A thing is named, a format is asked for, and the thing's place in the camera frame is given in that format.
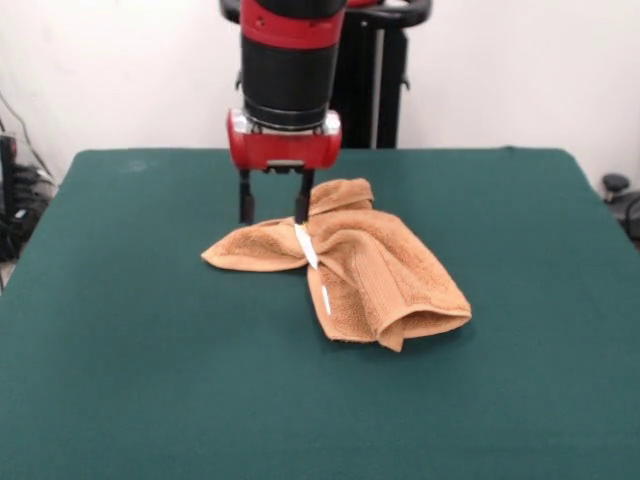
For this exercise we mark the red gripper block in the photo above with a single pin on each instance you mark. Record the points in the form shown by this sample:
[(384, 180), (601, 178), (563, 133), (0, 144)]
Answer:
[(285, 150)]

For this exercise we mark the tan terry towel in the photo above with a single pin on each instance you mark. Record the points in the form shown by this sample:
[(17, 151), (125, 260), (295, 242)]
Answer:
[(370, 265)]

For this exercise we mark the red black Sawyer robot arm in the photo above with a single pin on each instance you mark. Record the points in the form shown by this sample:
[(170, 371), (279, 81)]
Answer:
[(287, 75)]

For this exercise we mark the dark green table cloth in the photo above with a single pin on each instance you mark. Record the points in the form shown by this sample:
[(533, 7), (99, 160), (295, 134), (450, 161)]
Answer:
[(150, 375)]

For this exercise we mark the black electronics box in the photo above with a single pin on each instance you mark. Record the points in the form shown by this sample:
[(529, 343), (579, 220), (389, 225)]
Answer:
[(7, 175)]

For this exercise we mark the black office chair base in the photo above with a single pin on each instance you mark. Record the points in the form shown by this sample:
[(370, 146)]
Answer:
[(625, 205)]

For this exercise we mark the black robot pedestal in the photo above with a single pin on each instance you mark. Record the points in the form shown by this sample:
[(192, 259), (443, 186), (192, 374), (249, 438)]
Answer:
[(392, 100)]

